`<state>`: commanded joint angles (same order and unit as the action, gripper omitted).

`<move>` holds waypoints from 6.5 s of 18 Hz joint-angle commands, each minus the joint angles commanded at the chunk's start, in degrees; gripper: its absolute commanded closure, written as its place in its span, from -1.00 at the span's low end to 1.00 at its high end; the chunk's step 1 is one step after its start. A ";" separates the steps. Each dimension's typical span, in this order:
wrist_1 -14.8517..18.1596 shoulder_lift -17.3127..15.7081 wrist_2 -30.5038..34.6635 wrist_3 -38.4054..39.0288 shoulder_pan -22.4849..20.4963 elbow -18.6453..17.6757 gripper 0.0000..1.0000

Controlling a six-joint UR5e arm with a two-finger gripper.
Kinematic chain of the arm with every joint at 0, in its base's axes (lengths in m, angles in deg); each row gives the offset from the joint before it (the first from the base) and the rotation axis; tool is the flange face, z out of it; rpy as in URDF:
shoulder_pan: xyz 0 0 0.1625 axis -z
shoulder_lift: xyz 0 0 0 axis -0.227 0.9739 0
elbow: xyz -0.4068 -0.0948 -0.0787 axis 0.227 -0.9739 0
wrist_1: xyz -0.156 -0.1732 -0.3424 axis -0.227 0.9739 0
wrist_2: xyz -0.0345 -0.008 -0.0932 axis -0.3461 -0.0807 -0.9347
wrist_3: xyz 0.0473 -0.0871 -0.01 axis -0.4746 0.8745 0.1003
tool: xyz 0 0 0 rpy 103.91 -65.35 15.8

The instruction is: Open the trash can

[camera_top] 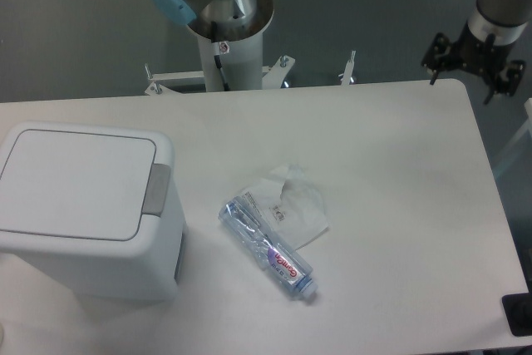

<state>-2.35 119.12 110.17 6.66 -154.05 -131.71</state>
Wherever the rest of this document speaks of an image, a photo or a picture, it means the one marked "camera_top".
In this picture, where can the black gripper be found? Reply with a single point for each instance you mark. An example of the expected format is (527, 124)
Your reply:
(482, 58)

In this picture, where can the white plastic trash can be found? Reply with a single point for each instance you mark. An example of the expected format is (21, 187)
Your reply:
(143, 267)

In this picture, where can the white trash can lid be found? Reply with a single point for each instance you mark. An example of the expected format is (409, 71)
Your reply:
(74, 185)

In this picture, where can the clear plastic wrapper bag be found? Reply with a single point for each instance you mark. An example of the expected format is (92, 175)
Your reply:
(290, 204)

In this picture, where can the black device at table edge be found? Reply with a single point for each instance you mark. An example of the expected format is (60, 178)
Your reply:
(518, 313)

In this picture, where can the crushed clear plastic bottle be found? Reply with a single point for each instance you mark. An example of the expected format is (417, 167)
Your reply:
(271, 252)

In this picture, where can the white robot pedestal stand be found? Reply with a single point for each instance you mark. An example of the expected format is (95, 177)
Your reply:
(230, 37)

